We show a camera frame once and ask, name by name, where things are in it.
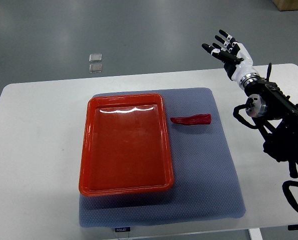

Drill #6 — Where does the red pepper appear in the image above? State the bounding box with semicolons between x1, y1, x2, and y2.
170;114;212;126

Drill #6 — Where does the upper floor outlet plate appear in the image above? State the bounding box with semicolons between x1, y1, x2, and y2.
89;53;102;63

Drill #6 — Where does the red plastic tray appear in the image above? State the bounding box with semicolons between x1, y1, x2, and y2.
79;93;174;197

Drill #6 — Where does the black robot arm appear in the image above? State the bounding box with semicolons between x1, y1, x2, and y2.
233;72;298;179

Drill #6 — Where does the white table leg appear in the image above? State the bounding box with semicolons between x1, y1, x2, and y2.
248;228;263;240

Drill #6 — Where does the cardboard box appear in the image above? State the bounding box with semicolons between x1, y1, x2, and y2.
272;0;298;11

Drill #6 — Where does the black table label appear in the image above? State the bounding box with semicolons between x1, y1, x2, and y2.
115;227;131;233

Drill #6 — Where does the blue-grey textured mat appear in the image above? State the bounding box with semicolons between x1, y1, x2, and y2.
79;87;245;228

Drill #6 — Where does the black cable loop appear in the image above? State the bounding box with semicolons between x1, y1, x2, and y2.
282;180;298;221

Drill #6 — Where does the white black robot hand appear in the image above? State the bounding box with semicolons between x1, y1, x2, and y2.
201;29;259;89

